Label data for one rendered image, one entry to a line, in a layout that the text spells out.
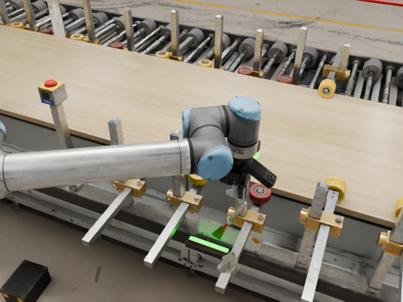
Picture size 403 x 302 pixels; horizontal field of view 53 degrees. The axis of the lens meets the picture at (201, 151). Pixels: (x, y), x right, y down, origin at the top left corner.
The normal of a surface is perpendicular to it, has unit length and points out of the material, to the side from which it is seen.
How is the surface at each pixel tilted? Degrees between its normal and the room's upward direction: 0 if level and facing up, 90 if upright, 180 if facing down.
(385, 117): 0
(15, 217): 0
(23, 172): 55
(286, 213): 90
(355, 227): 90
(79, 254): 0
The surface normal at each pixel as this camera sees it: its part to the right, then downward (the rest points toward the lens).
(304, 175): 0.01, -0.78
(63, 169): 0.18, 0.05
